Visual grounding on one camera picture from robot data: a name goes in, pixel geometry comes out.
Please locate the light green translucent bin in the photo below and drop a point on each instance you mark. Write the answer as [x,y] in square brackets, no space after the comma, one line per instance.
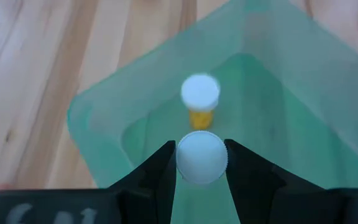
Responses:
[275,109]

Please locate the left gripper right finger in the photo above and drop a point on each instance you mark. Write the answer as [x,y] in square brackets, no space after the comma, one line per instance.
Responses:
[259,193]

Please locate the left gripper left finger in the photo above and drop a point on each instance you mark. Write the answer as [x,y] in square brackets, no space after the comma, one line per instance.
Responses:
[141,193]

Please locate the orange pill bottle white cap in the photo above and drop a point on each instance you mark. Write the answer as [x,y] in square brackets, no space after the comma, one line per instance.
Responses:
[200,91]
[201,157]

